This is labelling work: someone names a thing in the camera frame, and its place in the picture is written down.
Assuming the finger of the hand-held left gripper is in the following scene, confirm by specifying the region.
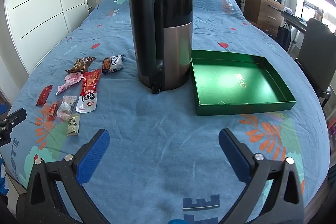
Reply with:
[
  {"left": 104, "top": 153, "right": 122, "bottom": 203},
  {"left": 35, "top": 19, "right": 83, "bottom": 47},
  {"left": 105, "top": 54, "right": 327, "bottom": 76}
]
[{"left": 0, "top": 109, "right": 27, "bottom": 128}]

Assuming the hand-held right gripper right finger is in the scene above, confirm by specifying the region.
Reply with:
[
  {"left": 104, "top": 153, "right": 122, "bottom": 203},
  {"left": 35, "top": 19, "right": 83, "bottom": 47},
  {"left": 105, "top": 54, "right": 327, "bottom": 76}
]
[{"left": 219, "top": 128, "right": 305, "bottom": 224}]

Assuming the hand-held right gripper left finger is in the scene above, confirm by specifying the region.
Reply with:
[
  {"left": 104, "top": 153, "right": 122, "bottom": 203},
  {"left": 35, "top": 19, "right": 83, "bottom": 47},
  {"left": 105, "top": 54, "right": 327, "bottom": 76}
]
[{"left": 16, "top": 128, "right": 110, "bottom": 224}]

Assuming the dark red snack packet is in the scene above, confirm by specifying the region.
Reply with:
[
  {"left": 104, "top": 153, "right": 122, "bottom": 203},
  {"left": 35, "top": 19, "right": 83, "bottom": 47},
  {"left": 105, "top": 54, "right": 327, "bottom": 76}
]
[{"left": 36, "top": 85, "right": 53, "bottom": 106}]

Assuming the small beige snack packet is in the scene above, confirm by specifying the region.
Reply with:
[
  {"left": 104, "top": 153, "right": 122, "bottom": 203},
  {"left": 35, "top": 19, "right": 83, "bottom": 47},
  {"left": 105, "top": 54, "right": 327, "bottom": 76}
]
[{"left": 66, "top": 113, "right": 81, "bottom": 136}]

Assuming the small red candy packet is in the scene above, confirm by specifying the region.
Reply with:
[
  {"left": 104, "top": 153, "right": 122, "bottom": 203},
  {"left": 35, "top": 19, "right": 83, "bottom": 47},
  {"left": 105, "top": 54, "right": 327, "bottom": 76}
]
[{"left": 47, "top": 101, "right": 60, "bottom": 117}]

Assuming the clear candy packet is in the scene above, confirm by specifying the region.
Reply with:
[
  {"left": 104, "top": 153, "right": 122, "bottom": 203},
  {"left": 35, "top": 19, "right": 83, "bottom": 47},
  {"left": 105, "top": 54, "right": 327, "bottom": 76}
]
[{"left": 57, "top": 95, "right": 77, "bottom": 119}]

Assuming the long red white snack packet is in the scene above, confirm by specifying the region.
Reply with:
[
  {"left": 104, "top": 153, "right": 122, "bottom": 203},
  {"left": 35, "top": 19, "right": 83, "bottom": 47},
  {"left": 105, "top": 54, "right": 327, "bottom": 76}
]
[{"left": 76, "top": 69, "right": 102, "bottom": 114}]

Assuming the pink snack packet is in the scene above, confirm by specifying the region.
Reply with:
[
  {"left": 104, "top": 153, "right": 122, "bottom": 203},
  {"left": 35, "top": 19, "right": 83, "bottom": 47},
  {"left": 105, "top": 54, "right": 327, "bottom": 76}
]
[{"left": 56, "top": 71, "right": 84, "bottom": 95}]

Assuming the green shallow box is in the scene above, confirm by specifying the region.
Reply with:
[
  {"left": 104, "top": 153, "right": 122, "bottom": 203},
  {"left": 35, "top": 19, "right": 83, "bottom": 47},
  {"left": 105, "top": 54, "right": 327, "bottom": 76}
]
[{"left": 189, "top": 50, "right": 297, "bottom": 116}]

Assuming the brown snack packet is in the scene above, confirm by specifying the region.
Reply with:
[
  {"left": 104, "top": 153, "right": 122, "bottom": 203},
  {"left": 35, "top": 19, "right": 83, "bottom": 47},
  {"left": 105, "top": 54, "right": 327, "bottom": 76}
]
[{"left": 66, "top": 56, "right": 96, "bottom": 73}]

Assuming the silver cookie packet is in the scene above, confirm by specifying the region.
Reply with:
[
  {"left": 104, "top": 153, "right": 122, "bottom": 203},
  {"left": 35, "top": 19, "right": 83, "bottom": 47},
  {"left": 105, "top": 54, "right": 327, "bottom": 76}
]
[{"left": 101, "top": 54, "right": 126, "bottom": 76}]

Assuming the black and steel electric kettle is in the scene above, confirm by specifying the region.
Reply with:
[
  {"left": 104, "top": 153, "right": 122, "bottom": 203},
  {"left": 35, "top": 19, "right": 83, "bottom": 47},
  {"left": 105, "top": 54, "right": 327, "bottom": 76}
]
[{"left": 127, "top": 0, "right": 194, "bottom": 94}]

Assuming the white wardrobe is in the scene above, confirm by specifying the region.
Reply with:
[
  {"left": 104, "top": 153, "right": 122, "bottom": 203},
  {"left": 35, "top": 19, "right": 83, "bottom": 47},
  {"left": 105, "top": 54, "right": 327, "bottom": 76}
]
[{"left": 3, "top": 0, "right": 90, "bottom": 75}]

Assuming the dark blue bag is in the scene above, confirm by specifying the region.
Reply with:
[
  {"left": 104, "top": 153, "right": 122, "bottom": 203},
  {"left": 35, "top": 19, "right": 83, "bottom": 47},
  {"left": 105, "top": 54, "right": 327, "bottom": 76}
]
[{"left": 276, "top": 23, "right": 292, "bottom": 51}]

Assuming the dark grey chair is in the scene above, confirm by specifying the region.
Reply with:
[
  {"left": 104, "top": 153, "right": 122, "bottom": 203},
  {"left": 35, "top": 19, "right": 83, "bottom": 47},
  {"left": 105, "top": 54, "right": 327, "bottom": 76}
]
[{"left": 295, "top": 17, "right": 336, "bottom": 106}]

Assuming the wooden drawer chest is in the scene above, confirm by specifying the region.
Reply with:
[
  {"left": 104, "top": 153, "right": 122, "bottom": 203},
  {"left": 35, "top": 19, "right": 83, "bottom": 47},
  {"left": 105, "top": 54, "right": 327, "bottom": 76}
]
[{"left": 244, "top": 0, "right": 285, "bottom": 38}]

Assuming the grey desk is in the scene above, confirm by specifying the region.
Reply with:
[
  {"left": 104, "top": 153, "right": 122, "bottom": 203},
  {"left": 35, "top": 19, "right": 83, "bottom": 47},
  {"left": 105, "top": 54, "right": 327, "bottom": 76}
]
[{"left": 278, "top": 7, "right": 307, "bottom": 30}]

